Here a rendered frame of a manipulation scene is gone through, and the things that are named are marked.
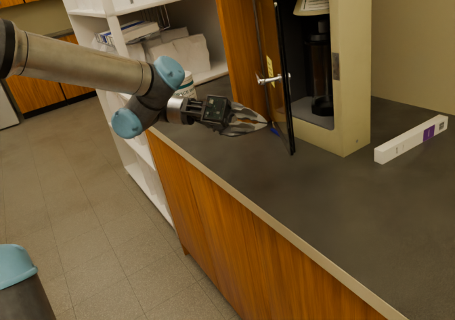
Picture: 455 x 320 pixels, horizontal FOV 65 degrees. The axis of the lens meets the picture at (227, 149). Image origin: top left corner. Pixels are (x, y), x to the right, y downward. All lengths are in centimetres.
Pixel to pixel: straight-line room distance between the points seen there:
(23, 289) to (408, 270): 60
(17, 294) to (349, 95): 84
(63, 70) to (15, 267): 39
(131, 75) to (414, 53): 93
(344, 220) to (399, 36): 74
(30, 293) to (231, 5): 95
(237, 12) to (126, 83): 53
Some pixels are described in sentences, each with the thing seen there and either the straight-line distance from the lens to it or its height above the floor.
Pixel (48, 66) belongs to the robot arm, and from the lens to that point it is 70.
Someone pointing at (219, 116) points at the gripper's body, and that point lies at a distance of 87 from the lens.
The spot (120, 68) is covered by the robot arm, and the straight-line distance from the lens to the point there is 75.
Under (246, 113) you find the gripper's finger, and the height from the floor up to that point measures 113.
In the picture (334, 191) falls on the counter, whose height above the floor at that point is 94.
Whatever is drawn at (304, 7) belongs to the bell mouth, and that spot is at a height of 134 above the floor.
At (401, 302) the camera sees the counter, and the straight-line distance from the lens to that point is 70.
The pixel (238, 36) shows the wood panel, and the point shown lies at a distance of 118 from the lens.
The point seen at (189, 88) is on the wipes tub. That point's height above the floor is 103.
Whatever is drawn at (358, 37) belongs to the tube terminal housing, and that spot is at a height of 126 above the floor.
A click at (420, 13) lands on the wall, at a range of 132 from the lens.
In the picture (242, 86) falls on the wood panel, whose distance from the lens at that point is 121.
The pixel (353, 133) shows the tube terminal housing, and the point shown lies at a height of 100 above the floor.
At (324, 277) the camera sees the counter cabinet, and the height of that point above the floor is 83.
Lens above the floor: 148
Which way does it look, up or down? 28 degrees down
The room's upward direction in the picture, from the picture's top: 12 degrees counter-clockwise
